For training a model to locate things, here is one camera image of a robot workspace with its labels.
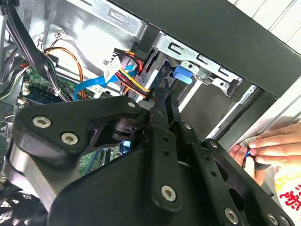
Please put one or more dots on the person's right hand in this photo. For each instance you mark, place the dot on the person's right hand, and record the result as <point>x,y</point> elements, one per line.
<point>279,146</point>

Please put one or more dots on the person's left hand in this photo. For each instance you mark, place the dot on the person's left hand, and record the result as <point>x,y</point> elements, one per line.
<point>237,155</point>

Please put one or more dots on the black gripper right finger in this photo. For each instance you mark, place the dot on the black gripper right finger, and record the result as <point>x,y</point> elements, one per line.
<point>207,164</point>

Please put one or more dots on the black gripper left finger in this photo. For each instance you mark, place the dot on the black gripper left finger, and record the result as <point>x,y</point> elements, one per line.
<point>70,113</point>

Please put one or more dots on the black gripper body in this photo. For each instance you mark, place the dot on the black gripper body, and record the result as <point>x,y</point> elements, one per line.
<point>113,195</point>

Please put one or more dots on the hard disk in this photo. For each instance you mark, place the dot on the hard disk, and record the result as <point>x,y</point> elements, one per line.
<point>183,75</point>

